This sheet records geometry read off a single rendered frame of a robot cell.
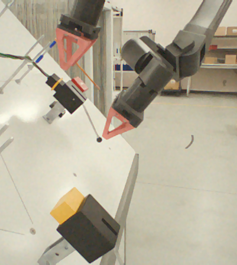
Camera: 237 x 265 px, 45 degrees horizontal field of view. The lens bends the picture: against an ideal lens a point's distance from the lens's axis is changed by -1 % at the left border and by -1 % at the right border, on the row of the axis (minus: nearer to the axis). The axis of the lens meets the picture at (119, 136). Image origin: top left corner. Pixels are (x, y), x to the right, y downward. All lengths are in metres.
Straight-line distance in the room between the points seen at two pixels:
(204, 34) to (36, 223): 0.47
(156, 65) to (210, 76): 8.19
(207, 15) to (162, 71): 0.18
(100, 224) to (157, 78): 0.32
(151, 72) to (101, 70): 1.20
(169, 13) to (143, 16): 0.75
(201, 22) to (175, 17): 8.16
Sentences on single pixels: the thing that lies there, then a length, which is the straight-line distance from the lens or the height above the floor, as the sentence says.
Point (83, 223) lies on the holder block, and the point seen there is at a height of 1.00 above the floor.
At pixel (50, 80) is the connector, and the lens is 0.62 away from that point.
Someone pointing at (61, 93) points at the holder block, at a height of 1.11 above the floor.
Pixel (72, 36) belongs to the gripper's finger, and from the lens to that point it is 0.57.
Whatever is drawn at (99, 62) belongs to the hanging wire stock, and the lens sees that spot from 1.74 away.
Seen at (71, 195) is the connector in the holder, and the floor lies 1.03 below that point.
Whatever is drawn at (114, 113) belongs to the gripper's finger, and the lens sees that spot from 0.60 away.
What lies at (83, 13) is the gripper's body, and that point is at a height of 1.26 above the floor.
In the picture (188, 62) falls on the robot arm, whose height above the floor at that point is 1.17.
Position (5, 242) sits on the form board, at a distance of 0.39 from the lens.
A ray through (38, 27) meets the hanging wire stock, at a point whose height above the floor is 1.30.
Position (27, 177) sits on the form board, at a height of 1.00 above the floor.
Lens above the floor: 1.20
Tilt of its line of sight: 17 degrees down
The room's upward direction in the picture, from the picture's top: straight up
